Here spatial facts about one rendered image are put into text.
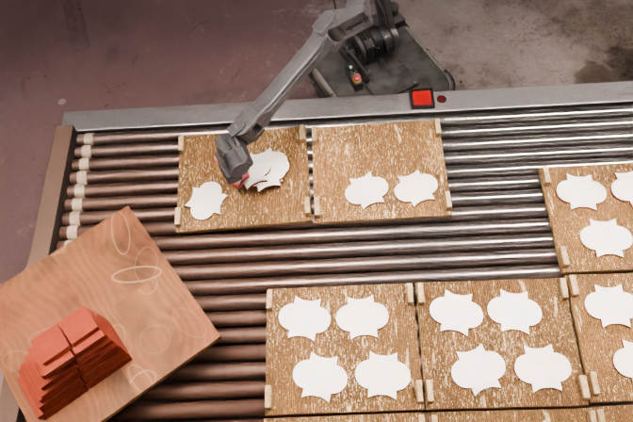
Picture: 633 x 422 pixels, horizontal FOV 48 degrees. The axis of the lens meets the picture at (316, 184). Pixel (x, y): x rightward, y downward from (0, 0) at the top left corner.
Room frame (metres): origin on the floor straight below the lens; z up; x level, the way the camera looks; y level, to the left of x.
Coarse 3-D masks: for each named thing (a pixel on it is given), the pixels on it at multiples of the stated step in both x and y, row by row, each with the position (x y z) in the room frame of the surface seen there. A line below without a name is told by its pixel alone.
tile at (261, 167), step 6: (252, 156) 1.23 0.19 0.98; (258, 156) 1.23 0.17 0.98; (258, 162) 1.21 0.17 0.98; (264, 162) 1.21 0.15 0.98; (252, 168) 1.19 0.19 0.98; (258, 168) 1.19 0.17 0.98; (264, 168) 1.19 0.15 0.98; (270, 168) 1.19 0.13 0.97; (252, 174) 1.17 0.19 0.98; (258, 174) 1.17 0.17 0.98; (264, 174) 1.16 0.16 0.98; (246, 180) 1.15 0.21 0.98; (252, 180) 1.15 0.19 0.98; (258, 180) 1.14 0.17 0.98; (264, 180) 1.14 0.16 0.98; (246, 186) 1.13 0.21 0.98
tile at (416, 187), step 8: (408, 176) 1.12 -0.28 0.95; (416, 176) 1.11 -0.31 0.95; (424, 176) 1.11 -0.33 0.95; (432, 176) 1.11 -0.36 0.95; (400, 184) 1.09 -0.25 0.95; (408, 184) 1.09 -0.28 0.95; (416, 184) 1.09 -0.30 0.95; (424, 184) 1.08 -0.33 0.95; (432, 184) 1.08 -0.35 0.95; (400, 192) 1.06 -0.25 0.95; (408, 192) 1.06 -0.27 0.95; (416, 192) 1.06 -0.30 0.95; (424, 192) 1.05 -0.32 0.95; (432, 192) 1.05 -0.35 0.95; (400, 200) 1.04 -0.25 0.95; (408, 200) 1.03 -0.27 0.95; (416, 200) 1.03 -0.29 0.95; (424, 200) 1.03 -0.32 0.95; (432, 200) 1.03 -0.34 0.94
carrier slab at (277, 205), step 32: (288, 128) 1.35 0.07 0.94; (192, 160) 1.27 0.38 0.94; (288, 160) 1.23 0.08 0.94; (192, 192) 1.15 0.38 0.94; (224, 192) 1.14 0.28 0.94; (256, 192) 1.13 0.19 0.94; (288, 192) 1.11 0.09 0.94; (192, 224) 1.04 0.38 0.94; (224, 224) 1.03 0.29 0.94; (256, 224) 1.02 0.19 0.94; (288, 224) 1.01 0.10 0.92
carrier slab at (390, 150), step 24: (312, 144) 1.28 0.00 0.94; (336, 144) 1.27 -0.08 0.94; (360, 144) 1.26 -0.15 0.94; (384, 144) 1.25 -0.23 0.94; (408, 144) 1.24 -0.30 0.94; (432, 144) 1.23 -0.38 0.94; (336, 168) 1.18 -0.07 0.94; (360, 168) 1.17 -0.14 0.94; (384, 168) 1.16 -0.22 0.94; (408, 168) 1.15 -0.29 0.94; (432, 168) 1.14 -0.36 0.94; (336, 192) 1.09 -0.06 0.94; (336, 216) 1.01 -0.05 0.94; (360, 216) 1.00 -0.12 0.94; (384, 216) 0.99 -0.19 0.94; (408, 216) 0.99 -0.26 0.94; (432, 216) 0.98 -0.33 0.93
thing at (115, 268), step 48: (96, 240) 0.96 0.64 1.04; (144, 240) 0.95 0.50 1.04; (0, 288) 0.85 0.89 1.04; (48, 288) 0.83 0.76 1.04; (96, 288) 0.82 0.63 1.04; (144, 288) 0.80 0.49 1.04; (0, 336) 0.71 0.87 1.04; (144, 336) 0.66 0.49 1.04; (192, 336) 0.65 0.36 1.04; (96, 384) 0.55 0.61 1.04; (144, 384) 0.54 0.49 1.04
